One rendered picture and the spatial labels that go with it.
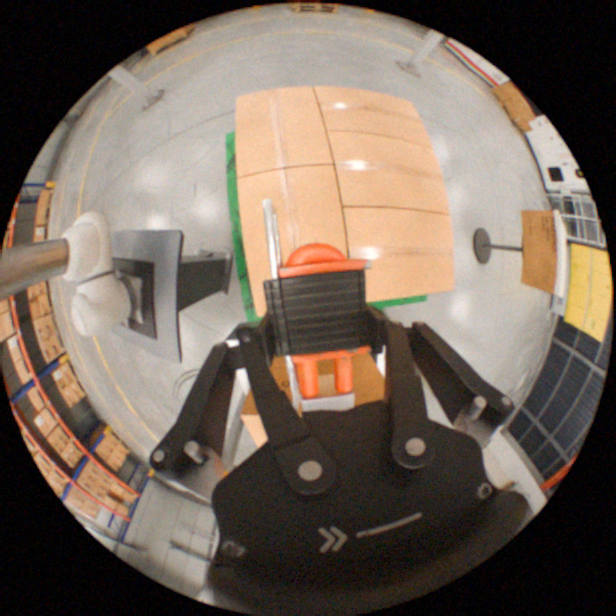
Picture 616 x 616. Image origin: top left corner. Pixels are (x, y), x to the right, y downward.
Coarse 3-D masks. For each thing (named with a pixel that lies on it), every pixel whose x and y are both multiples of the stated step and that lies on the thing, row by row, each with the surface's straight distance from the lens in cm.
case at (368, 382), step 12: (276, 360) 66; (324, 360) 62; (360, 360) 61; (372, 360) 62; (276, 372) 59; (324, 372) 56; (360, 372) 56; (372, 372) 56; (288, 384) 54; (360, 384) 52; (372, 384) 52; (252, 396) 53; (288, 396) 50; (360, 396) 48; (372, 396) 48; (252, 408) 49; (300, 408) 46; (252, 420) 49; (252, 432) 54; (264, 432) 53
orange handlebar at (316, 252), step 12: (300, 252) 15; (312, 252) 15; (324, 252) 15; (336, 252) 15; (288, 264) 15; (300, 264) 15; (336, 360) 19; (348, 360) 19; (300, 372) 19; (312, 372) 19; (336, 372) 20; (348, 372) 20; (300, 384) 20; (312, 384) 20; (336, 384) 21; (348, 384) 21; (312, 396) 21
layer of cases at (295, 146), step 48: (288, 96) 112; (336, 96) 115; (384, 96) 132; (240, 144) 92; (288, 144) 86; (336, 144) 88; (384, 144) 98; (240, 192) 78; (288, 192) 74; (336, 192) 76; (384, 192) 83; (432, 192) 101; (288, 240) 70; (336, 240) 71; (384, 240) 78; (432, 240) 93; (384, 288) 79; (432, 288) 94
